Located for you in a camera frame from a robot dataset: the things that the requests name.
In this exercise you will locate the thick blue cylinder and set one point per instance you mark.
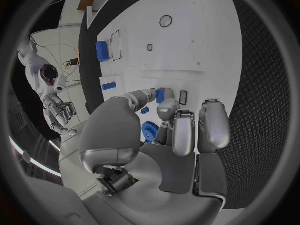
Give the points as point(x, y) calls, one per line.
point(102, 51)

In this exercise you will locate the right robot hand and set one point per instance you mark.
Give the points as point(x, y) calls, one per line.
point(58, 112)

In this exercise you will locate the blue gear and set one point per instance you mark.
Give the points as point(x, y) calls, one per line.
point(148, 130)

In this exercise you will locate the small blue peg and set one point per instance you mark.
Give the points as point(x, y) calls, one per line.
point(145, 110)
point(160, 96)

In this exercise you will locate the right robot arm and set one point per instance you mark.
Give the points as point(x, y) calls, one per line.
point(35, 63)

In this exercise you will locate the white task board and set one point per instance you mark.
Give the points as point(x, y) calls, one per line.
point(175, 60)

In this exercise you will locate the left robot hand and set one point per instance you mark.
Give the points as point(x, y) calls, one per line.
point(168, 168)

